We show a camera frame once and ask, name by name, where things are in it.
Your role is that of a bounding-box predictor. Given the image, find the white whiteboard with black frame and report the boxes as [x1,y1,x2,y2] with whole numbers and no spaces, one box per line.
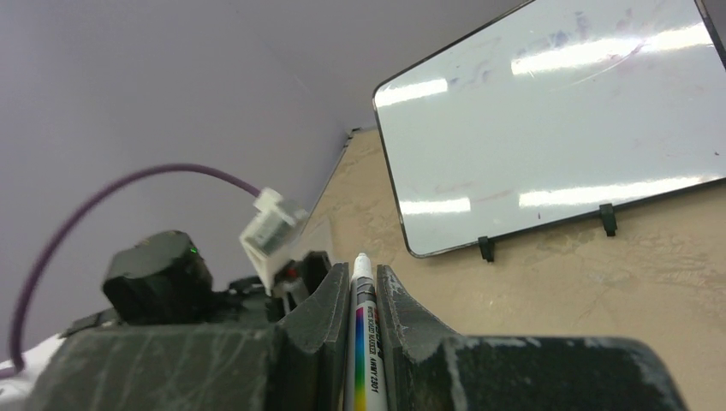
[372,1,725,261]

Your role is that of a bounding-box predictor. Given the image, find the white whiteboard marker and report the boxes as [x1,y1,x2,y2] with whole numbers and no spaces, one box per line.
[343,253,388,411]

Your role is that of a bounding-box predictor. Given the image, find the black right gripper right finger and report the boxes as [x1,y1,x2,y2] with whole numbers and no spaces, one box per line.
[377,265,687,410]

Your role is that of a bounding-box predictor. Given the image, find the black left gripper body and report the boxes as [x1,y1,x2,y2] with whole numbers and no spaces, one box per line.
[266,251,332,323]

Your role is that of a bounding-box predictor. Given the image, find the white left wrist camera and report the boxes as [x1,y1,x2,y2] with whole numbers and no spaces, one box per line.
[239,188,309,296]

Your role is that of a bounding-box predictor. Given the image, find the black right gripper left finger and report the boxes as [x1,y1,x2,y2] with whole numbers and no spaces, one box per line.
[25,263,349,410]

